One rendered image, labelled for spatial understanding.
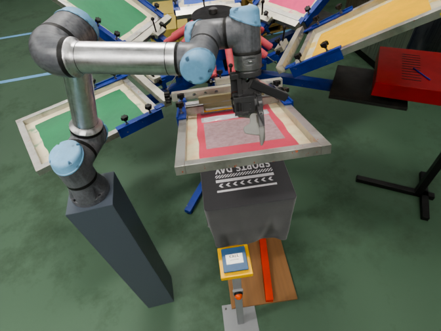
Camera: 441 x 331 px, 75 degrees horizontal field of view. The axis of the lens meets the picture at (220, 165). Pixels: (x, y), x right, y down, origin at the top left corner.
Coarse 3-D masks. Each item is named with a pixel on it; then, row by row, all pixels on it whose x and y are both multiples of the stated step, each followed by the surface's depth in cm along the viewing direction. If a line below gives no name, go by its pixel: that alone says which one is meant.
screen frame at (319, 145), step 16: (288, 112) 141; (304, 128) 121; (304, 144) 107; (320, 144) 106; (176, 160) 108; (192, 160) 106; (208, 160) 105; (224, 160) 104; (240, 160) 105; (256, 160) 105; (272, 160) 106
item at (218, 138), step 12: (228, 120) 147; (204, 132) 137; (216, 132) 136; (228, 132) 134; (240, 132) 132; (204, 144) 125; (216, 144) 124; (228, 144) 122; (240, 144) 121; (204, 156) 116
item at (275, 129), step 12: (264, 108) 156; (240, 120) 145; (264, 120) 142; (276, 120) 140; (276, 132) 128; (288, 132) 127; (252, 144) 120; (264, 144) 119; (276, 144) 117; (288, 144) 116
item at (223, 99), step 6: (204, 96) 153; (210, 96) 152; (216, 96) 152; (222, 96) 153; (228, 96) 153; (204, 102) 154; (210, 102) 154; (216, 102) 154; (222, 102) 155; (228, 102) 155; (204, 108) 155
